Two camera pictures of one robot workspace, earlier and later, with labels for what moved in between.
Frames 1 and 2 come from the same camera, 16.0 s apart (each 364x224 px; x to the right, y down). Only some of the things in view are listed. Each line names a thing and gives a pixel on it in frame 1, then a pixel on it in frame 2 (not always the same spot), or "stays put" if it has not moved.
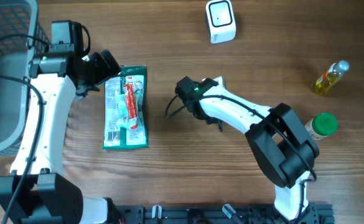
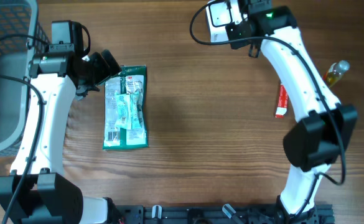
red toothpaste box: (130, 105) → (282, 102)
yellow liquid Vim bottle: (333, 75) stays put
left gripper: (116, 68) stays put
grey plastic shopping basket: (12, 37) stays put
